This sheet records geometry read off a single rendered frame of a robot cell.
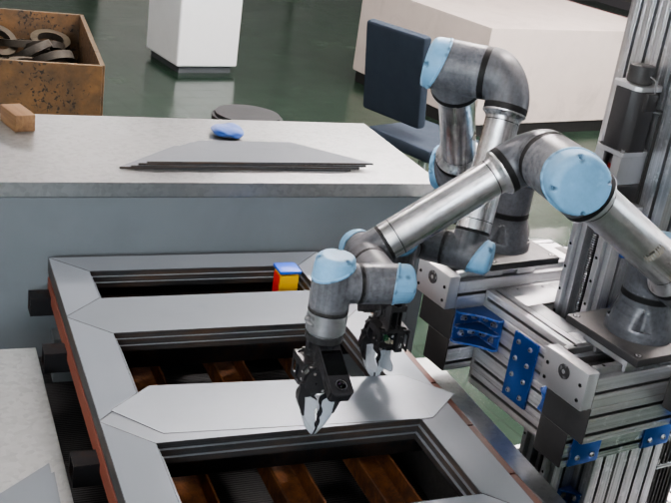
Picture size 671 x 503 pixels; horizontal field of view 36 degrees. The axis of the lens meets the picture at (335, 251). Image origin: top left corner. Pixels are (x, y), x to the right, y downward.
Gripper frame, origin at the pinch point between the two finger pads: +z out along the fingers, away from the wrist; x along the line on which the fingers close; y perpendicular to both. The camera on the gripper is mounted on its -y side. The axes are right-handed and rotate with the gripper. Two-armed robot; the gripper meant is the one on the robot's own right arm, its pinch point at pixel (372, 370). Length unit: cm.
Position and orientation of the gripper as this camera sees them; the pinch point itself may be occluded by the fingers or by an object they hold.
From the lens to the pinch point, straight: 233.1
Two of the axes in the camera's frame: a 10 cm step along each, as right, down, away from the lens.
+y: 3.6, 4.0, -8.4
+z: -1.4, 9.1, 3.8
